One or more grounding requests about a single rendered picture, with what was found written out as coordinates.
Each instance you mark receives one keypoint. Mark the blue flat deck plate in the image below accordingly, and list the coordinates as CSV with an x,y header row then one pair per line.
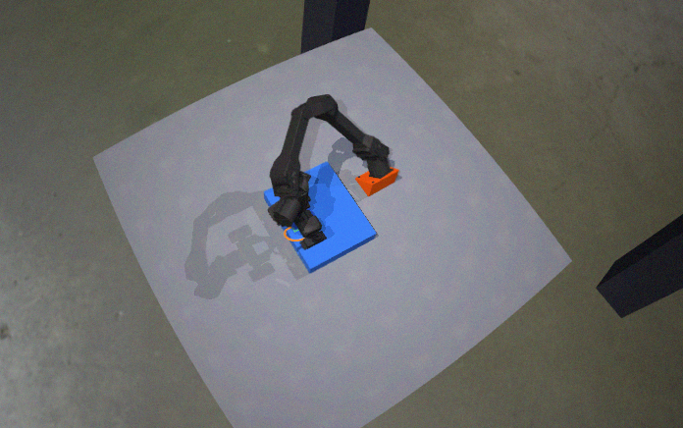
x,y
344,226

